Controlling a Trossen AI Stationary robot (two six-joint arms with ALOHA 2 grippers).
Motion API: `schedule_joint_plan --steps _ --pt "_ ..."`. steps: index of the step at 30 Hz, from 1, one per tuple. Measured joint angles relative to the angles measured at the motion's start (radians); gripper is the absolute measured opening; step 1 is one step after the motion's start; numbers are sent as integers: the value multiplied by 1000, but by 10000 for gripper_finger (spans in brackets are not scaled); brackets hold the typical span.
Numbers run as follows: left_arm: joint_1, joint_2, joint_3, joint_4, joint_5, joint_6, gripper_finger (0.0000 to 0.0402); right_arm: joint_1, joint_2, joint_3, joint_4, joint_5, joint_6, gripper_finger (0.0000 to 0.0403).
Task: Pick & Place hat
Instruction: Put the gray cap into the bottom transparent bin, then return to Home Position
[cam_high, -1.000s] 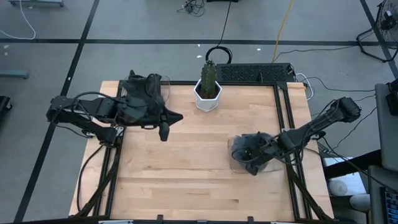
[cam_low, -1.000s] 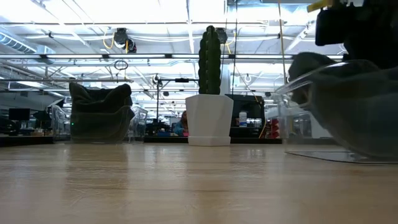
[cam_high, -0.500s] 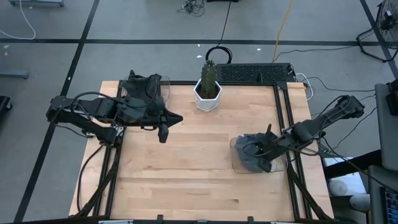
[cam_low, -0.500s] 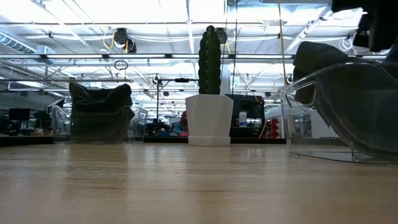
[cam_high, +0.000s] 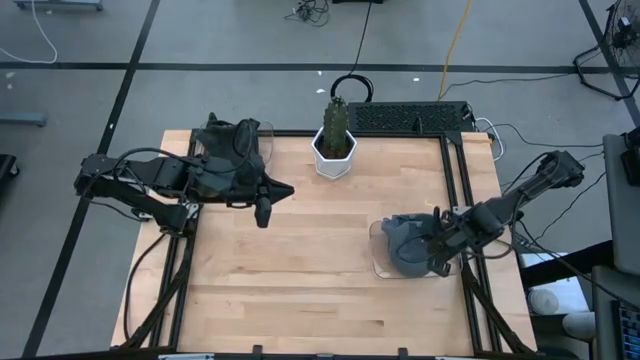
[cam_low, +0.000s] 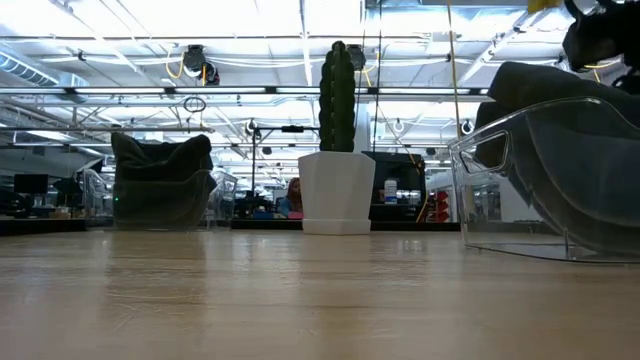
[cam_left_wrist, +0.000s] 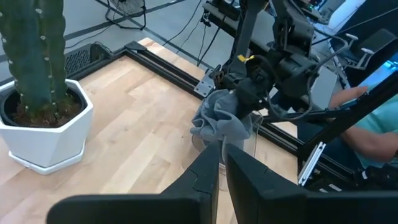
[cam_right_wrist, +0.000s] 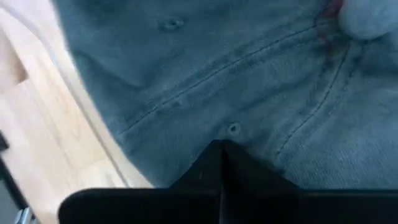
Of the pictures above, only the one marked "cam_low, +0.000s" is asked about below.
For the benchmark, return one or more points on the yellow tag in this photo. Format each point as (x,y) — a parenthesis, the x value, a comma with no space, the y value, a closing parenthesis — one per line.
(545,5)

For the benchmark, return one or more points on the clear plastic bin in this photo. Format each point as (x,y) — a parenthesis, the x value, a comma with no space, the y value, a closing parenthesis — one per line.
(225,190)
(480,230)

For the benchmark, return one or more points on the red crate stack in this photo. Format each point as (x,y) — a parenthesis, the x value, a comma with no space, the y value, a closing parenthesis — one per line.
(442,207)

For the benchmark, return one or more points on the white bottle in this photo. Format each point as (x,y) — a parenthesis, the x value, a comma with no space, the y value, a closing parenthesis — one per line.
(390,192)

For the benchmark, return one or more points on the cactus in white pot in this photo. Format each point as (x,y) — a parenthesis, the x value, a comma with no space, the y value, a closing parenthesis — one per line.
(335,195)

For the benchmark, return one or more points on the person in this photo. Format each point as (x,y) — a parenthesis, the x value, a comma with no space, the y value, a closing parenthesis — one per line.
(294,197)

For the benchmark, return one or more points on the black computer monitor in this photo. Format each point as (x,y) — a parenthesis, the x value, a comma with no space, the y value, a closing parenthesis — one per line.
(30,183)

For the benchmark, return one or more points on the silver ceiling air duct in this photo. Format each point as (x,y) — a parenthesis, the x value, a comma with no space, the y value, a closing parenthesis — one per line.
(30,70)

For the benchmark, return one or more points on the black aluminium table frame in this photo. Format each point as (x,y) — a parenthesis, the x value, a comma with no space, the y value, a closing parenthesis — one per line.
(40,227)

